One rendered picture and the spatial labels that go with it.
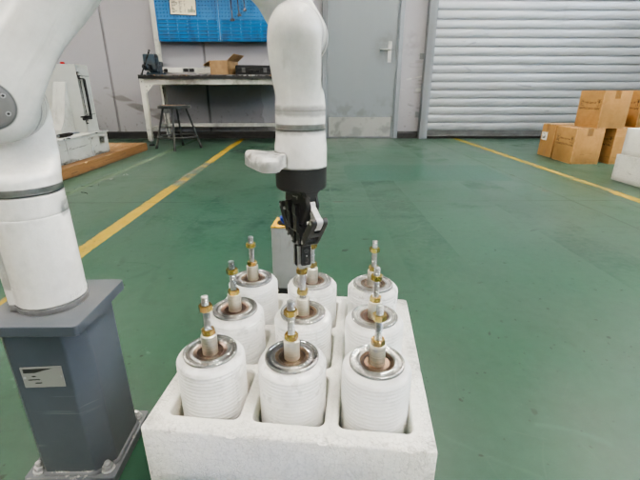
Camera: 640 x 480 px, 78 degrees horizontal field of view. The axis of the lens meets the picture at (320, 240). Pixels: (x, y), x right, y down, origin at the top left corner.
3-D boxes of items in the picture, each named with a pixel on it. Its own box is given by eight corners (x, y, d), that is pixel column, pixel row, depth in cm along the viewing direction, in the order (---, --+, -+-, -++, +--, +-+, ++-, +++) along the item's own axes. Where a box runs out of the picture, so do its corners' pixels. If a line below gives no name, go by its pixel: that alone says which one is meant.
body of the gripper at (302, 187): (337, 163, 56) (336, 227, 59) (310, 154, 63) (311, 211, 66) (289, 168, 53) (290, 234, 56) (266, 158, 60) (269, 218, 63)
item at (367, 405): (406, 443, 64) (415, 349, 57) (397, 497, 55) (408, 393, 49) (349, 428, 67) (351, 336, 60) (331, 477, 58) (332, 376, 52)
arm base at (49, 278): (2, 316, 56) (-36, 200, 50) (43, 287, 65) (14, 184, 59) (68, 316, 56) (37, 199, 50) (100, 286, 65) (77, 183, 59)
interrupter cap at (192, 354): (245, 359, 56) (244, 355, 55) (190, 377, 52) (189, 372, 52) (228, 332, 62) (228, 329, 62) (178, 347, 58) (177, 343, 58)
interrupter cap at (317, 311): (333, 318, 66) (333, 315, 65) (291, 331, 62) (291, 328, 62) (311, 299, 72) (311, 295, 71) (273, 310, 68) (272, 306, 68)
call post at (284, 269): (275, 344, 100) (270, 228, 89) (280, 329, 107) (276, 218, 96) (303, 346, 100) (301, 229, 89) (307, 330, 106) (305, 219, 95)
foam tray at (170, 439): (158, 520, 59) (139, 428, 53) (236, 356, 96) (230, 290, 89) (425, 549, 56) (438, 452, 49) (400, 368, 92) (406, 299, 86)
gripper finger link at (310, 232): (310, 217, 55) (297, 237, 60) (313, 229, 54) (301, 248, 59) (327, 215, 56) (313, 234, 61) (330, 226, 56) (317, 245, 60)
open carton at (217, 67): (215, 76, 490) (213, 56, 482) (245, 76, 482) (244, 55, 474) (203, 75, 463) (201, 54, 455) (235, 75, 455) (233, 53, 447)
